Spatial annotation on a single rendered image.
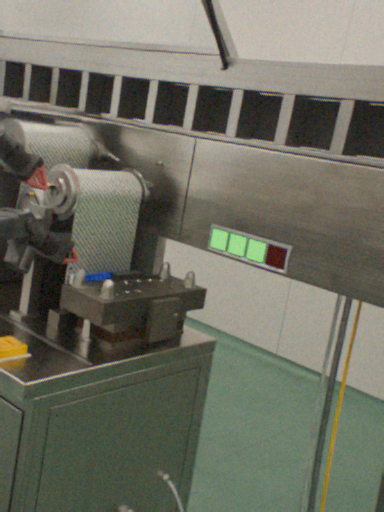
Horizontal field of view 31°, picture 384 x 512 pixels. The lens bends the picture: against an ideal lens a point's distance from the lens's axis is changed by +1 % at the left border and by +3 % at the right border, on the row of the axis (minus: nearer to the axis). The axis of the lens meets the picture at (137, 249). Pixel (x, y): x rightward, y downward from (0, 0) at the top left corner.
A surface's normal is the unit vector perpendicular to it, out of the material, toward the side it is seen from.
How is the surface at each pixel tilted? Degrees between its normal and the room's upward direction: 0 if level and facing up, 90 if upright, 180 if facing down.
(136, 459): 90
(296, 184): 90
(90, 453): 90
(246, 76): 90
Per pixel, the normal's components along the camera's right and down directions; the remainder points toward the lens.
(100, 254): 0.70, 0.26
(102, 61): -0.69, 0.04
